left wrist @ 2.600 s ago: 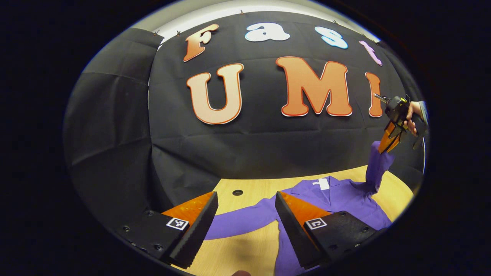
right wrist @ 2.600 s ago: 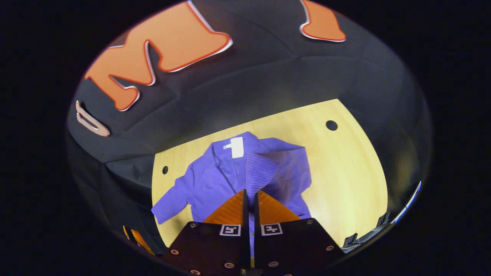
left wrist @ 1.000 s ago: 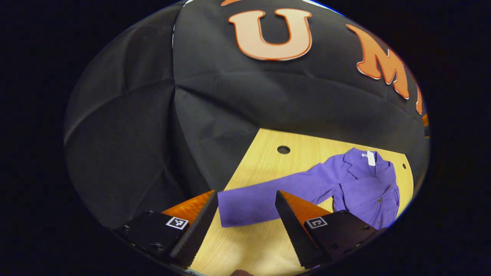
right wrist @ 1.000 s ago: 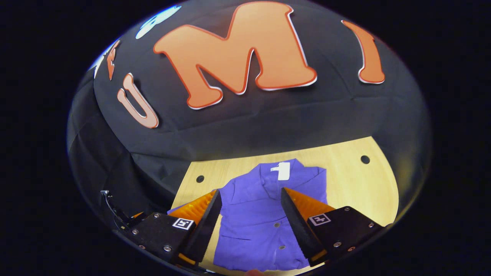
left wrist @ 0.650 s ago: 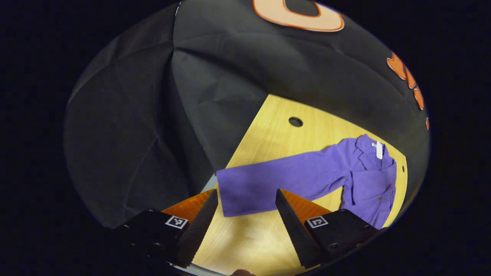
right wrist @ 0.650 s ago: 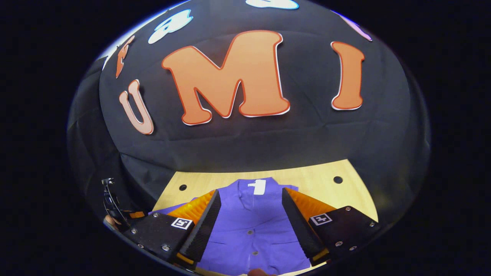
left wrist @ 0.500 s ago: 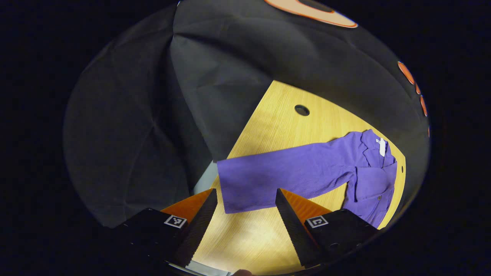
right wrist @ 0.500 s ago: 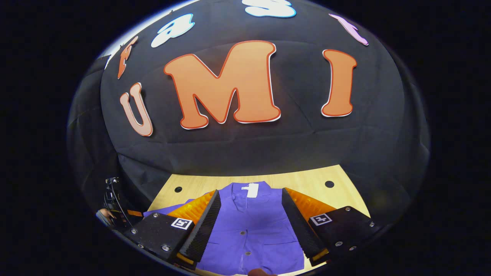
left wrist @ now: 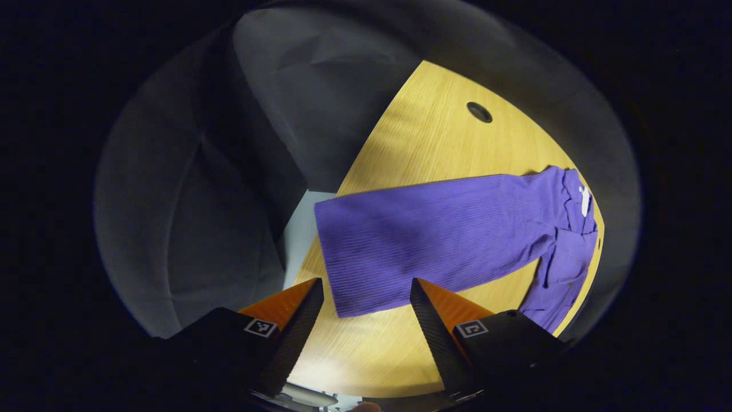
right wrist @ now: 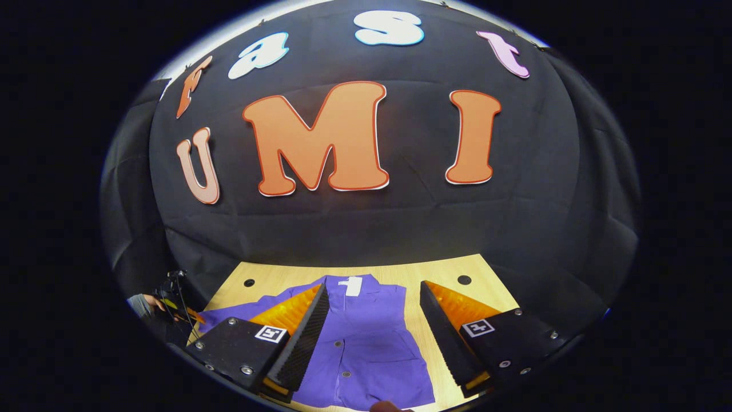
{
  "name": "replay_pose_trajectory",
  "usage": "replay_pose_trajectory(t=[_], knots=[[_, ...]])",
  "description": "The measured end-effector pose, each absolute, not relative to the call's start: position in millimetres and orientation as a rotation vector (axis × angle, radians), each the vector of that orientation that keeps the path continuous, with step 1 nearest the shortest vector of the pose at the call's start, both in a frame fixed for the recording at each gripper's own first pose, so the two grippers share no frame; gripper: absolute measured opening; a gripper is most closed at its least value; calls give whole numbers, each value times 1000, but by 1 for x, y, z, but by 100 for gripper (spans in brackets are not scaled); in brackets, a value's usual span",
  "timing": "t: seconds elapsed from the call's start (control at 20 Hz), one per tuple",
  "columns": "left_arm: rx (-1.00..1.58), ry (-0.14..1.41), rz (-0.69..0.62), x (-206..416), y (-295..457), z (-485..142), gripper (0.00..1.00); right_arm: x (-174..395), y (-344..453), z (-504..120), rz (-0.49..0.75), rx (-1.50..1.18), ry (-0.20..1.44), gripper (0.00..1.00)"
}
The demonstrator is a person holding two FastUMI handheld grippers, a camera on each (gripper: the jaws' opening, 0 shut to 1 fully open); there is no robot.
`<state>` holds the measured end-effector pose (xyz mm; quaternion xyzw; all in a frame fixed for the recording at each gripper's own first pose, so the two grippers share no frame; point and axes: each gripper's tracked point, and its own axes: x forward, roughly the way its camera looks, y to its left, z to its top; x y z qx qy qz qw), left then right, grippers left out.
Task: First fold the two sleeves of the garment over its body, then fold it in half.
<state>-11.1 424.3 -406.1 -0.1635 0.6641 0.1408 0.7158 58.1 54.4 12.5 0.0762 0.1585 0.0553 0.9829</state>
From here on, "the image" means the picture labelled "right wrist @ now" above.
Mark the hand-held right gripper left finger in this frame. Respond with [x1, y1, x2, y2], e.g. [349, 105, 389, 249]
[186, 283, 331, 404]

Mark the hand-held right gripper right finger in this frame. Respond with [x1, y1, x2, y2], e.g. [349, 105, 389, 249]
[419, 280, 584, 399]

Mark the purple shirt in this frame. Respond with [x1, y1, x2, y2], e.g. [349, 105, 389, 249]
[197, 274, 436, 411]

